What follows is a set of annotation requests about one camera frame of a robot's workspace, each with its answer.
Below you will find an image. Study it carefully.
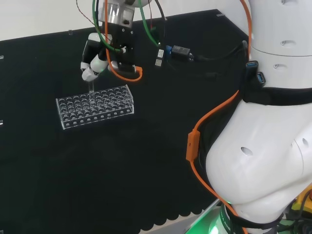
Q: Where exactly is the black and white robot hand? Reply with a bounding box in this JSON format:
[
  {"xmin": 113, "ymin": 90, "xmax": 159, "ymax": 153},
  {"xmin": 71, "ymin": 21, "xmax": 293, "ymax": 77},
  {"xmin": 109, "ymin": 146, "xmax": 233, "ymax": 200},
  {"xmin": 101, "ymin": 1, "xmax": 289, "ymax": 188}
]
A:
[{"xmin": 80, "ymin": 32, "xmax": 113, "ymax": 82}]

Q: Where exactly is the clear glass test tube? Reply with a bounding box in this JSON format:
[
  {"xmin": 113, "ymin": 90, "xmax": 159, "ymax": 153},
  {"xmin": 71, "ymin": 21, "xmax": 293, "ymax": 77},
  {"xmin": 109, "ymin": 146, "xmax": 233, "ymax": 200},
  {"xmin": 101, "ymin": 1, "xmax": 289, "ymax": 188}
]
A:
[{"xmin": 88, "ymin": 80, "xmax": 96, "ymax": 105}]

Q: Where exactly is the clear acrylic test tube rack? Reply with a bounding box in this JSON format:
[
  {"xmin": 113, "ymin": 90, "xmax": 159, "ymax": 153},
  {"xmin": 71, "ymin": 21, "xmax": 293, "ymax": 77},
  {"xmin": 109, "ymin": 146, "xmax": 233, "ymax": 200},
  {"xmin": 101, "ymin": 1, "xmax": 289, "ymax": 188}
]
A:
[{"xmin": 56, "ymin": 84, "xmax": 135, "ymax": 131}]

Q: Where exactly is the silver USB plug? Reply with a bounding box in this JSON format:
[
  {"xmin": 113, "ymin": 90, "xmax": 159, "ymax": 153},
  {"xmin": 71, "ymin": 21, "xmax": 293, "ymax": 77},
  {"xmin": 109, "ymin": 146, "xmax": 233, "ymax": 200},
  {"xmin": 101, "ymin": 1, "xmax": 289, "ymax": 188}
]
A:
[{"xmin": 155, "ymin": 49, "xmax": 164, "ymax": 67}]

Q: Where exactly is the black converter box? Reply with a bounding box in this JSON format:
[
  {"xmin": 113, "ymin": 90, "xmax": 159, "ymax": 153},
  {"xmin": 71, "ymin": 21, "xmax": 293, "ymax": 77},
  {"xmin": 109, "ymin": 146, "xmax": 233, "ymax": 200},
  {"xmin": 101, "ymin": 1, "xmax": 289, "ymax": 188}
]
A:
[{"xmin": 166, "ymin": 45, "xmax": 192, "ymax": 59}]

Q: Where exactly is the black bench cloth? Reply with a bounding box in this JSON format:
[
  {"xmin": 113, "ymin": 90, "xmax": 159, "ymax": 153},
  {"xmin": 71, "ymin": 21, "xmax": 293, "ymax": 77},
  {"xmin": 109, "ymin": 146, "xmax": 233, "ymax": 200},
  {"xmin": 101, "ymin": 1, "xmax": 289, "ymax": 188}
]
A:
[{"xmin": 0, "ymin": 9, "xmax": 250, "ymax": 234}]

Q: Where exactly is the yellow stop button box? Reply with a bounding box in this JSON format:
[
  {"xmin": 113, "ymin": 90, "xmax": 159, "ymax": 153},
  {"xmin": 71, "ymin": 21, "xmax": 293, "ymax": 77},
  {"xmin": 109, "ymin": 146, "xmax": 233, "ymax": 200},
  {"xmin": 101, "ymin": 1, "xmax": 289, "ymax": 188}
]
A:
[{"xmin": 291, "ymin": 187, "xmax": 312, "ymax": 211}]

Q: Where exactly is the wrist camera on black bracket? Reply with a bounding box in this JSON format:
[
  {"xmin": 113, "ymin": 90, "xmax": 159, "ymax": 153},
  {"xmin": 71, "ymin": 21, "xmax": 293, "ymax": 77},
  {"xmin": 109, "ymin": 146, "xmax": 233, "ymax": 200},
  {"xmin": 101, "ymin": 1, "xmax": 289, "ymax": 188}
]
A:
[{"xmin": 106, "ymin": 23, "xmax": 137, "ymax": 74}]

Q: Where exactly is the green cable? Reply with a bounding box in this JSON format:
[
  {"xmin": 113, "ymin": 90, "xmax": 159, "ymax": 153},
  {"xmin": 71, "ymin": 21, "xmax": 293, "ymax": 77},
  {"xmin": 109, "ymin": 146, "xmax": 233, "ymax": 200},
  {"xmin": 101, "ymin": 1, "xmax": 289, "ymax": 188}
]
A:
[
  {"xmin": 137, "ymin": 3, "xmax": 162, "ymax": 47},
  {"xmin": 91, "ymin": 0, "xmax": 127, "ymax": 53}
]

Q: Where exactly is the thin black cable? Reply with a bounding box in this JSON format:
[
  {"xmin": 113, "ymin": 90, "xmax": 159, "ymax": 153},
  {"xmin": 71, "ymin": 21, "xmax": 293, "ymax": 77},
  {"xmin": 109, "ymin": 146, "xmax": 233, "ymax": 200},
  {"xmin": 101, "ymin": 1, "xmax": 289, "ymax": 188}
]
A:
[{"xmin": 155, "ymin": 0, "xmax": 169, "ymax": 49}]

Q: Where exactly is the thick black cable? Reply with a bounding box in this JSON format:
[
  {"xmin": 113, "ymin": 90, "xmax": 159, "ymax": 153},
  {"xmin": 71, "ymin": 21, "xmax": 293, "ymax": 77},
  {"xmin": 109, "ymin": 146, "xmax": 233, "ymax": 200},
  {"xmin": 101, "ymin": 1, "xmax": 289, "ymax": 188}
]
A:
[{"xmin": 189, "ymin": 41, "xmax": 249, "ymax": 62}]

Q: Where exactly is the orange cable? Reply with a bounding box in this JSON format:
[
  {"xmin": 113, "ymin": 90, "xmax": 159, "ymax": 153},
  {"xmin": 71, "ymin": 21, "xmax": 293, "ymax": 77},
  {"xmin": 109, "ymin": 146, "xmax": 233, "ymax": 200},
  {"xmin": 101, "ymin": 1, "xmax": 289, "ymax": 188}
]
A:
[{"xmin": 104, "ymin": 0, "xmax": 253, "ymax": 234}]

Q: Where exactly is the clear base plate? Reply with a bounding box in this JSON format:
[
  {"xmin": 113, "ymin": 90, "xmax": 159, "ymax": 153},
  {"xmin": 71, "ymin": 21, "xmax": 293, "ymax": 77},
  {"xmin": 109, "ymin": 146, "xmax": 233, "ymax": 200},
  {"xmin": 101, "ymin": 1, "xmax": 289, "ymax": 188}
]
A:
[{"xmin": 187, "ymin": 198, "xmax": 224, "ymax": 234}]

